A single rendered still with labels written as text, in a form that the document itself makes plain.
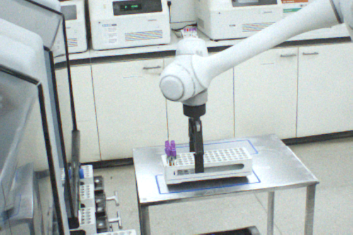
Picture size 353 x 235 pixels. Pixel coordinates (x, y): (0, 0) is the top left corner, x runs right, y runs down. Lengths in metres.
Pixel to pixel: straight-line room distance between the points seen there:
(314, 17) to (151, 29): 2.16
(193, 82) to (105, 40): 2.14
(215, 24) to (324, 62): 0.93
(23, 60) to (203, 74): 0.67
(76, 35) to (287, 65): 1.57
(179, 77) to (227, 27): 2.27
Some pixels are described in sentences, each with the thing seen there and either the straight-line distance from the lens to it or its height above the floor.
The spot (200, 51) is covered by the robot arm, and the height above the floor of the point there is 1.28.
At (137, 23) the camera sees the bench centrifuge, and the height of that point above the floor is 1.08.
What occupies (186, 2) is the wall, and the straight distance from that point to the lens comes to 4.14.
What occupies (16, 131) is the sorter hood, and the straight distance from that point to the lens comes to 0.60.
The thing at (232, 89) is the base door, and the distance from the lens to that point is 3.71.
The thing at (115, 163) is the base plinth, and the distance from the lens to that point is 3.80.
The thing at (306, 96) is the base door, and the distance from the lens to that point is 3.93.
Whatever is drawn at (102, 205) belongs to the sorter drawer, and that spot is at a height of 0.82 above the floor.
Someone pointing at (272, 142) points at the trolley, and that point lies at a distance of 2.01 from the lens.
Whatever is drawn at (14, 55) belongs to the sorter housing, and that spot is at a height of 1.44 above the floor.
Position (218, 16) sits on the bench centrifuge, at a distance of 3.57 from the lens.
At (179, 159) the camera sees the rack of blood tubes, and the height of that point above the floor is 0.90.
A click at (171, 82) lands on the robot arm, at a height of 1.24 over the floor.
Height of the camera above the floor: 1.60
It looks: 18 degrees down
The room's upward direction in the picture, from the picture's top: 3 degrees counter-clockwise
